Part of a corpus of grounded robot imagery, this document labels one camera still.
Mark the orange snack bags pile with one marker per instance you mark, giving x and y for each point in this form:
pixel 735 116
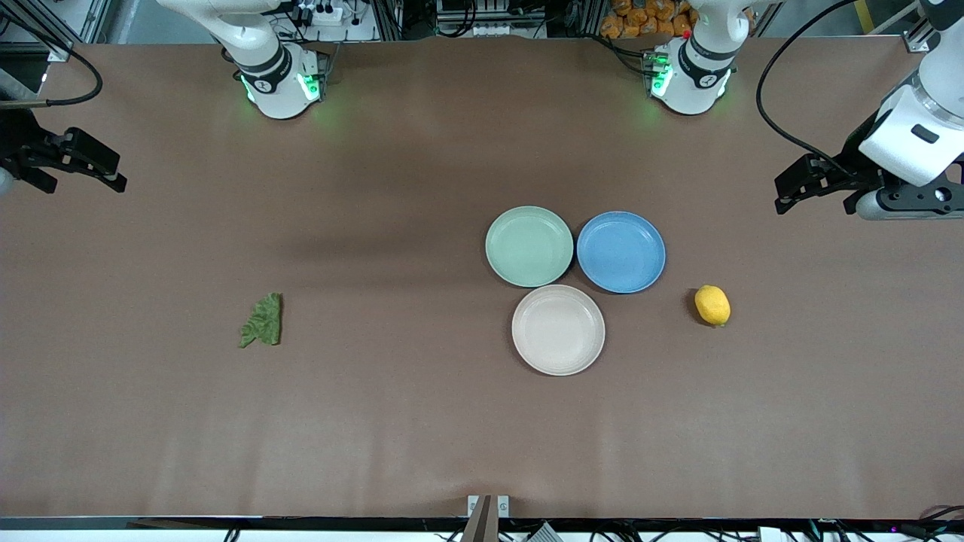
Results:
pixel 648 19

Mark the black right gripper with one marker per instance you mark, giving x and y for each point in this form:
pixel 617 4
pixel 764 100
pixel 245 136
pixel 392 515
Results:
pixel 15 140

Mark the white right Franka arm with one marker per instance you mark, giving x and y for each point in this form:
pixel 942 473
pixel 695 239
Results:
pixel 275 86

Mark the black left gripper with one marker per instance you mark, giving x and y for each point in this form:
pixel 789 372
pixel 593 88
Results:
pixel 856 162

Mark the aluminium frame profile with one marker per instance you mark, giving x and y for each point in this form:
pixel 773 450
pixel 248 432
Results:
pixel 45 30

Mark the pale pink plate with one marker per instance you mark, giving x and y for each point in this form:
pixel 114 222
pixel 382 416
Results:
pixel 558 330

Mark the grey equipment rack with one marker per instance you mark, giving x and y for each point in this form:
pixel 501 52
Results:
pixel 489 15

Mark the yellow lemon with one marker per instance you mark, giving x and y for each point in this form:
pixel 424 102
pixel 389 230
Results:
pixel 712 305

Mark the metal table edge bracket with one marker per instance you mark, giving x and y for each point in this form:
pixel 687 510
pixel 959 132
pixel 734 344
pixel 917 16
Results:
pixel 488 516

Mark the white power strip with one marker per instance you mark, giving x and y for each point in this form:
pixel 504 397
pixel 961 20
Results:
pixel 324 13

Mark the light green plate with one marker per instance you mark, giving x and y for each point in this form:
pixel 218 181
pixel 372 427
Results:
pixel 529 246

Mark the green lettuce leaf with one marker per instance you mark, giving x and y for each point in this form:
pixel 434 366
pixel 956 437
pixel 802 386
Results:
pixel 265 322

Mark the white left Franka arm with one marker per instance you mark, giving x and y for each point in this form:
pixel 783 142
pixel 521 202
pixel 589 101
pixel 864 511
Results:
pixel 689 83

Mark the blue plate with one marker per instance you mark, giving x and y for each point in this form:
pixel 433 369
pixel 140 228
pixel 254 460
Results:
pixel 620 251

